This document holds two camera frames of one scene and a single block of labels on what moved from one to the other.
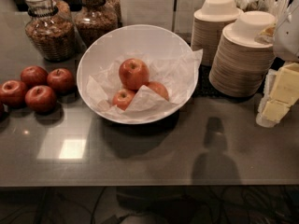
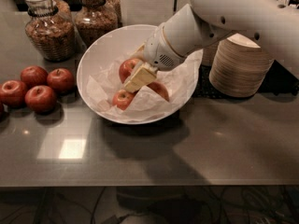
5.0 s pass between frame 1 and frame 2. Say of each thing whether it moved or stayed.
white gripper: moved
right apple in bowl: stayed
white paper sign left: stayed
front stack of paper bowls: stayed
